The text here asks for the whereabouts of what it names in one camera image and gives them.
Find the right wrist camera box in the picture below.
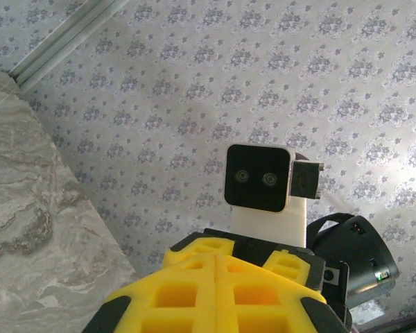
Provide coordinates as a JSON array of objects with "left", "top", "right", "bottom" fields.
[{"left": 225, "top": 143, "right": 295, "bottom": 215}]

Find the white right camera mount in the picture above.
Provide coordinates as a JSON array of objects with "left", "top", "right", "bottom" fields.
[{"left": 230, "top": 199, "right": 308, "bottom": 248}]

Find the aluminium frame post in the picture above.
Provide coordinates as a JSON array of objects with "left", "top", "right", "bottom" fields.
[{"left": 9, "top": 0, "right": 130, "bottom": 95}]

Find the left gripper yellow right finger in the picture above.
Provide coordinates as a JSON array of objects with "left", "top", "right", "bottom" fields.
[{"left": 215, "top": 249, "right": 350, "bottom": 333}]

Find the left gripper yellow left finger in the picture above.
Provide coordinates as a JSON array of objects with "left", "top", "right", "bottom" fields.
[{"left": 86, "top": 238, "right": 235, "bottom": 333}]

